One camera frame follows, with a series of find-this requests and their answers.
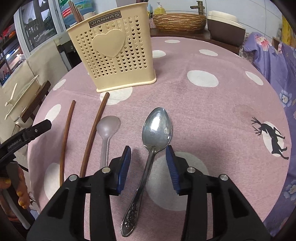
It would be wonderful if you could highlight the woven basin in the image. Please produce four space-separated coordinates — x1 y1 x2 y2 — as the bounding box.
153 13 207 33

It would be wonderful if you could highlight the purple floral cloth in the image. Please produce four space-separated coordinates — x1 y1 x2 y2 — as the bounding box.
243 32 296 237

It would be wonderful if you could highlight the white brown rice cooker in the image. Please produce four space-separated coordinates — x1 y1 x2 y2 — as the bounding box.
206 10 246 46

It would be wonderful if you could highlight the yellow roll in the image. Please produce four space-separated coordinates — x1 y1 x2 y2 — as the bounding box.
282 15 293 39

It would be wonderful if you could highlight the cream pot with lid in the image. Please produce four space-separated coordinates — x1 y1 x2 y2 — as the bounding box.
5 74 40 121

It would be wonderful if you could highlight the sliding window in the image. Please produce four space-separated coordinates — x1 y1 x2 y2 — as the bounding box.
0 0 63 88

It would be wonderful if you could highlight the yellow soap dispenser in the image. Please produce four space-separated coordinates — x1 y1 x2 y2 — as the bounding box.
154 2 165 15

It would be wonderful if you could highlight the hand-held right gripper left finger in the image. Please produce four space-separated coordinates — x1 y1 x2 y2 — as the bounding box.
26 146 132 241

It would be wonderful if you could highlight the brass faucet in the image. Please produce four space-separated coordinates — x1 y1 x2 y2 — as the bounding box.
190 1 206 16

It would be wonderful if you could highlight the person's left hand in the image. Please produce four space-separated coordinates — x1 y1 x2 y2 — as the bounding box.
0 166 31 217

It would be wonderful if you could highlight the engraved metal spoon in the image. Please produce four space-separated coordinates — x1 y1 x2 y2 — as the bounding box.
120 107 172 238

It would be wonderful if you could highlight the grey plastic spoon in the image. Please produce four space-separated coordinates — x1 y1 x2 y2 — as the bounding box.
96 115 121 170

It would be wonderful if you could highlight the cream plastic utensil holder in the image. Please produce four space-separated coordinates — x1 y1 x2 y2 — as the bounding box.
67 2 158 93

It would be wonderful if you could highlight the pink polka dot tablecloth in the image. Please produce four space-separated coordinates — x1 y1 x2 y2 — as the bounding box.
27 36 291 241

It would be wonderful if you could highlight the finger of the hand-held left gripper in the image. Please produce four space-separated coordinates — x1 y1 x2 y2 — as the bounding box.
22 119 52 142

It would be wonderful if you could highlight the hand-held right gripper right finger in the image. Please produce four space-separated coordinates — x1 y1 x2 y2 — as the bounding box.
165 145 271 241

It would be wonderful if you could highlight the dark wooden stool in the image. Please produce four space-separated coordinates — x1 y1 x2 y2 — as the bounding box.
21 81 52 123

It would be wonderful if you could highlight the wooden box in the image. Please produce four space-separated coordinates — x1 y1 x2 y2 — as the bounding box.
272 37 283 50

